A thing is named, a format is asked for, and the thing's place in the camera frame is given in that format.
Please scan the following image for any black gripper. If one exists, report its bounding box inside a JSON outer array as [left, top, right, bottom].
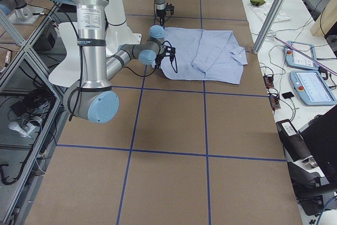
[[154, 53, 164, 69], [156, 10, 166, 26]]

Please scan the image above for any light blue striped shirt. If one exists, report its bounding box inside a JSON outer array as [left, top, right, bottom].
[[161, 27, 247, 85]]

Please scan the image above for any brown paper table mat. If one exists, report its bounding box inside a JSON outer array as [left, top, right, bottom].
[[25, 0, 302, 224]]

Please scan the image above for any green fabric pouch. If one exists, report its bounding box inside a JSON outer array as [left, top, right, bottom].
[[250, 0, 266, 6]]

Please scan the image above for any clear plastic bag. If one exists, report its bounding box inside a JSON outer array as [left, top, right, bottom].
[[252, 6, 291, 23]]

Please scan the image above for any far teach pendant tablet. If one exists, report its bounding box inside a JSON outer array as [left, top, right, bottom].
[[284, 41, 319, 71]]

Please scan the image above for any teach pendant tablet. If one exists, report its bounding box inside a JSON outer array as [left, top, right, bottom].
[[284, 41, 319, 71], [289, 70, 336, 106]]

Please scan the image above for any small black phone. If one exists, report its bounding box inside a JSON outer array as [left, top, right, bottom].
[[281, 92, 294, 99]]

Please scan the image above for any near teach pendant tablet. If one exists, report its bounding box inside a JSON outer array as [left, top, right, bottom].
[[289, 70, 336, 106]]

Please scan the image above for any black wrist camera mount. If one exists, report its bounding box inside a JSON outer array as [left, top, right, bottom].
[[165, 3, 174, 15], [164, 45, 176, 58]]

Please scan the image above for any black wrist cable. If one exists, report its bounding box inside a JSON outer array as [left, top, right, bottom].
[[123, 40, 179, 77]]

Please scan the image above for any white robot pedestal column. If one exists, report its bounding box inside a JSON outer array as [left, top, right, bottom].
[[105, 0, 142, 56]]

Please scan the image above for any aluminium frame post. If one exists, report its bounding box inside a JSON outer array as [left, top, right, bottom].
[[252, 0, 285, 54]]

